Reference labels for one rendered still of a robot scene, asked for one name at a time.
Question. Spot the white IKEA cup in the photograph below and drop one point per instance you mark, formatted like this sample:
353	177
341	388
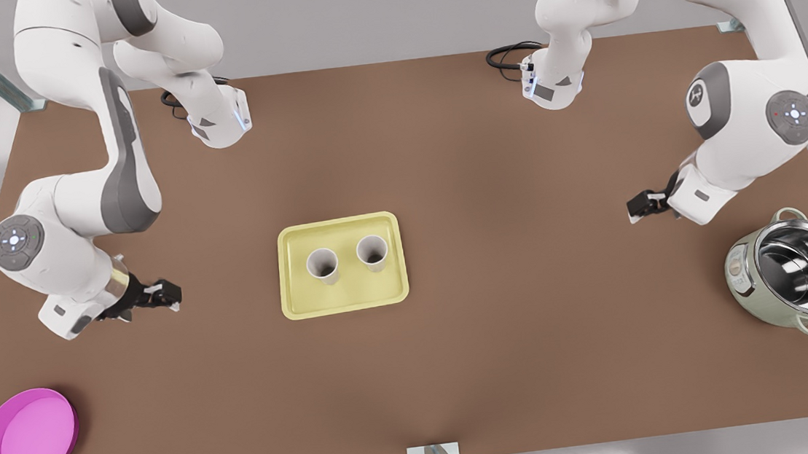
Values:
324	265
372	252

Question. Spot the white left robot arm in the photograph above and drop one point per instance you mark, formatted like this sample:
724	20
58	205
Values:
744	102

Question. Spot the pale green steel pot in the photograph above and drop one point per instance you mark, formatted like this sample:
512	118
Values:
794	272

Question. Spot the yellow rectangular tray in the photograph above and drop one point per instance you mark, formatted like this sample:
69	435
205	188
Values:
341	264

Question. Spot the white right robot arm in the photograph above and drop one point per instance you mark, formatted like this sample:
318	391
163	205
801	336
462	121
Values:
123	171

